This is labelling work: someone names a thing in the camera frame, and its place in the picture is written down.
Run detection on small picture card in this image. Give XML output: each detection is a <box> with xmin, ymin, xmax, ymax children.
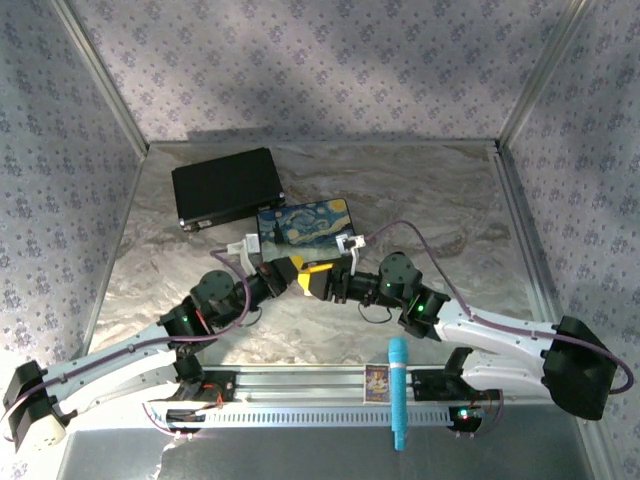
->
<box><xmin>362</xmin><ymin>363</ymin><xmax>392</xmax><ymax>404</ymax></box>

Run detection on aluminium mounting rail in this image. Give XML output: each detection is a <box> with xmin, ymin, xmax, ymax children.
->
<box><xmin>202</xmin><ymin>366</ymin><xmax>419</xmax><ymax>402</ymax></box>

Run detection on grey metal sheet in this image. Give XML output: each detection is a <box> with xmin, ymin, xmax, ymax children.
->
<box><xmin>54</xmin><ymin>427</ymin><xmax>597</xmax><ymax>480</ymax></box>

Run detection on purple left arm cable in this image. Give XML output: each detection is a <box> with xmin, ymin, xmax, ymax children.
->
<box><xmin>0</xmin><ymin>247</ymin><xmax>252</xmax><ymax>444</ymax></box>

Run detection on cyan marker pen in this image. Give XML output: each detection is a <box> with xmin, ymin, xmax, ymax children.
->
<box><xmin>388</xmin><ymin>337</ymin><xmax>411</xmax><ymax>453</ymax></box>

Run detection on starry night tin box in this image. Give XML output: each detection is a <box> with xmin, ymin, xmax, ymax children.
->
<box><xmin>256</xmin><ymin>197</ymin><xmax>357</xmax><ymax>265</ymax></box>

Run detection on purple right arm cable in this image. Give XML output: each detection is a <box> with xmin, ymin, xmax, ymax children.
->
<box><xmin>363</xmin><ymin>219</ymin><xmax>635</xmax><ymax>397</ymax></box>

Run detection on aluminium frame post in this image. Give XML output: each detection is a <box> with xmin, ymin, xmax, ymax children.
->
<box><xmin>497</xmin><ymin>0</ymin><xmax>599</xmax><ymax>149</ymax></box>
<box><xmin>49</xmin><ymin>0</ymin><xmax>150</xmax><ymax>154</ymax></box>

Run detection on small board with lit LEDs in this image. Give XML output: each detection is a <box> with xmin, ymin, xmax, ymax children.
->
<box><xmin>449</xmin><ymin>405</ymin><xmax>487</xmax><ymax>426</ymax></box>

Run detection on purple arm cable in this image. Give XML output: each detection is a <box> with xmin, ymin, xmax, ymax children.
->
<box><xmin>0</xmin><ymin>247</ymin><xmax>252</xmax><ymax>444</ymax></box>
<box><xmin>363</xmin><ymin>219</ymin><xmax>635</xmax><ymax>397</ymax></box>

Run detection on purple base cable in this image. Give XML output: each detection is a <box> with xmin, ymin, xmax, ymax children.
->
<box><xmin>450</xmin><ymin>388</ymin><xmax>505</xmax><ymax>439</ymax></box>
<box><xmin>141</xmin><ymin>398</ymin><xmax>197</xmax><ymax>442</ymax></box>

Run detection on black hard case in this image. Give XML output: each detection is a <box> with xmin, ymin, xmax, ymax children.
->
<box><xmin>170</xmin><ymin>146</ymin><xmax>287</xmax><ymax>233</ymax></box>

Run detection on slotted grey cable duct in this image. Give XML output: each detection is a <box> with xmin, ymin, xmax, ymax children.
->
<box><xmin>164</xmin><ymin>405</ymin><xmax>482</xmax><ymax>429</ymax></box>

